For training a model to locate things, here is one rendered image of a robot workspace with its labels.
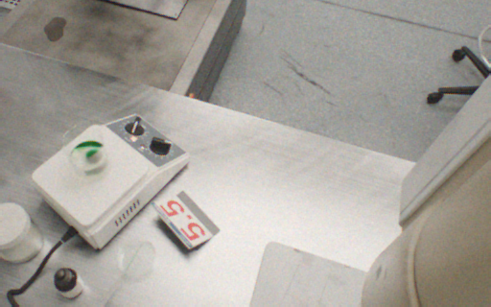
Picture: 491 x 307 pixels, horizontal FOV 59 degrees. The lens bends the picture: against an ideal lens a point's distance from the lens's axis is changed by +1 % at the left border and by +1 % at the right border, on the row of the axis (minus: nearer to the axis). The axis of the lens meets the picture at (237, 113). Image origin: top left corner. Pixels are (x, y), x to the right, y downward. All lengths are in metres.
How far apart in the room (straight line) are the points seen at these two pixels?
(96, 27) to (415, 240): 1.40
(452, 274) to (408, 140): 1.65
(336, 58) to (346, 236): 1.36
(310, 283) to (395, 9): 1.84
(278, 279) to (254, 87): 1.23
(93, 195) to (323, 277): 0.35
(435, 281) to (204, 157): 0.59
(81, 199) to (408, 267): 0.49
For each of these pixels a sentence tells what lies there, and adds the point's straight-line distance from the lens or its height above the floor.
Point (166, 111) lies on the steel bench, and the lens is 0.80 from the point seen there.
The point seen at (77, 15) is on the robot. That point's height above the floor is 0.36.
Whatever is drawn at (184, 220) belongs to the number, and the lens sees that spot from 0.67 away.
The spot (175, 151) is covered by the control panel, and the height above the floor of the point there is 0.79.
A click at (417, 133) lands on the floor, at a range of 1.86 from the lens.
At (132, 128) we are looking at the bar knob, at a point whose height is 0.82.
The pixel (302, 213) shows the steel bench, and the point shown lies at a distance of 0.72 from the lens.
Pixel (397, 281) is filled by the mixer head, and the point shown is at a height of 1.20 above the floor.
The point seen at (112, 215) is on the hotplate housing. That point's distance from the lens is 0.64.
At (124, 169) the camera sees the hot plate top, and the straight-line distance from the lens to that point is 0.64.
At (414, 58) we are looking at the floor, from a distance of 2.13.
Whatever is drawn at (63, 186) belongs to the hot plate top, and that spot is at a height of 0.84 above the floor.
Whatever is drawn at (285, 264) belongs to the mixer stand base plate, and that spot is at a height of 0.76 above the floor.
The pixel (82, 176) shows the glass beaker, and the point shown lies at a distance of 0.63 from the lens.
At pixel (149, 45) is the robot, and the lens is 1.45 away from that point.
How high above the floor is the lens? 1.40
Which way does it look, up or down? 54 degrees down
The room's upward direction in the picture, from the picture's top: 6 degrees clockwise
